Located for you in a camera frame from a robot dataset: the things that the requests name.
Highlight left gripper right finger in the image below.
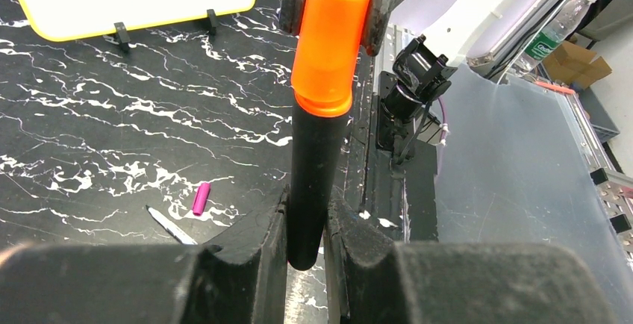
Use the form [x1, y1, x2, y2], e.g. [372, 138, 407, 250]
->
[324, 199, 617, 323]

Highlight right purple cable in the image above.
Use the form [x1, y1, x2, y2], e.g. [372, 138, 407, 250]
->
[436, 96, 451, 147]

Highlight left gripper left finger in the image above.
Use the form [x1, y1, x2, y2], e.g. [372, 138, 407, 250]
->
[1, 190, 288, 323]

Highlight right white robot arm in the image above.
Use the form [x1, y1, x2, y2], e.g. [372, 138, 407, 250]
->
[279, 0, 523, 102]

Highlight clear plastic water bottle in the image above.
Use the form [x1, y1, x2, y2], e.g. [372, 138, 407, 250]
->
[511, 0, 598, 77]

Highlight purple pen cap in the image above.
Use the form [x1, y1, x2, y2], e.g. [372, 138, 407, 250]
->
[192, 182, 211, 216]

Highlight grey plastic crate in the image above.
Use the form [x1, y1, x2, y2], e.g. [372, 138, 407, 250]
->
[579, 88, 620, 143]

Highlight brown cardboard box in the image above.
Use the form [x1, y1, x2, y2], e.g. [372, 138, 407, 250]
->
[542, 41, 612, 91]

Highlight orange black highlighter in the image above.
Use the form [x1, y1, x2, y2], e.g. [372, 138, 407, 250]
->
[287, 0, 370, 270]

